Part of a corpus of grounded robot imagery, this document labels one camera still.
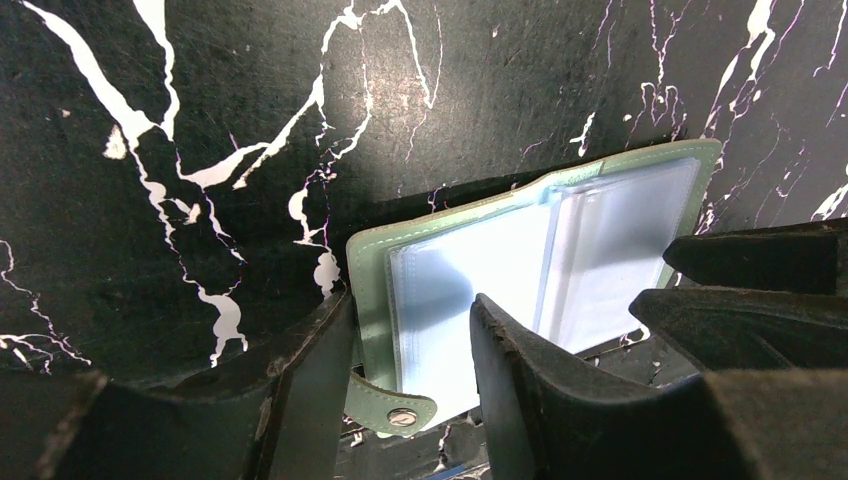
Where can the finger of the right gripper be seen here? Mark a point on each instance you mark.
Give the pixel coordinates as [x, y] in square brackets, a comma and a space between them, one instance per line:
[807, 258]
[726, 328]

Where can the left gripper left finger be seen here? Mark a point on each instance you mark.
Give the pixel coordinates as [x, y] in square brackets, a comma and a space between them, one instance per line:
[274, 412]

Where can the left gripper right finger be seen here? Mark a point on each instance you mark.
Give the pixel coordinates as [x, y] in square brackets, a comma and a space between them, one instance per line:
[551, 415]

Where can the green card holder wallet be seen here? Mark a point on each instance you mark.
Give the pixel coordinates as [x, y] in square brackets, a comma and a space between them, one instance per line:
[564, 255]

